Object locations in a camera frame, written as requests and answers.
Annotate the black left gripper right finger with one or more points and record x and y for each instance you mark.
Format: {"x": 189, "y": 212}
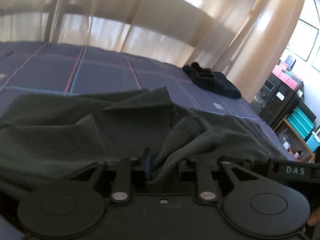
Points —
{"x": 232, "y": 201}

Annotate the white framed wall picture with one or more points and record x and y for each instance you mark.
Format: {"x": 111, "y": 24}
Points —
{"x": 303, "y": 39}

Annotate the dark grey pants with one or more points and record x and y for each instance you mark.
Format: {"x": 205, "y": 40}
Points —
{"x": 45, "y": 137}

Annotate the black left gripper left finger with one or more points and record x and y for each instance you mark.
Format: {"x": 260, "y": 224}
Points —
{"x": 76, "y": 203}

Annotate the wooden shelf with teal boxes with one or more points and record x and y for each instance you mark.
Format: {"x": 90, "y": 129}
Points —
{"x": 297, "y": 134}

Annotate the blue checked bed sheet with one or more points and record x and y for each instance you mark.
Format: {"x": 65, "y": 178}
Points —
{"x": 64, "y": 69}

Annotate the dark navy crumpled garment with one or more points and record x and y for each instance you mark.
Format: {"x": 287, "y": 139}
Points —
{"x": 215, "y": 82}

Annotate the beige sheer curtain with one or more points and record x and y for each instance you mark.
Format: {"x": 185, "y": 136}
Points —
{"x": 241, "y": 38}

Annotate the black glass cabinet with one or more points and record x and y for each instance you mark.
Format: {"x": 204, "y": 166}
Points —
{"x": 277, "y": 97}

